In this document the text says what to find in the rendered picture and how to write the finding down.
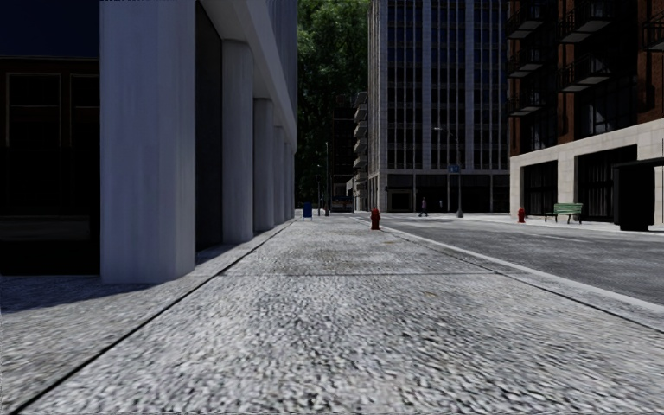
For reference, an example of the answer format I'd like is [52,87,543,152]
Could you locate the trees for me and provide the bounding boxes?
[295,0,372,208]

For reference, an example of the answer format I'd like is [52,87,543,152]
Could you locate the green bench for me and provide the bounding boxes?
[544,202,584,225]

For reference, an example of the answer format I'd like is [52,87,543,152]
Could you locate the dark building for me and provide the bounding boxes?
[331,91,369,213]

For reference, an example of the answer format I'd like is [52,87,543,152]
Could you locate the pale concrete building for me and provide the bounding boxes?
[0,0,299,285]

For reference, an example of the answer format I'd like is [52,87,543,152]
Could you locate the grey pole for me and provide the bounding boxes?
[323,141,331,217]

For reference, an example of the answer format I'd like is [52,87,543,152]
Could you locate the glass tower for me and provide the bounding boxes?
[367,0,512,214]

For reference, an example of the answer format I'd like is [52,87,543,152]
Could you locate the grey street lamp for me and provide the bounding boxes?
[434,126,465,219]

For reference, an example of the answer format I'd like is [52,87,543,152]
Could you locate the red brick building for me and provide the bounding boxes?
[505,0,664,227]

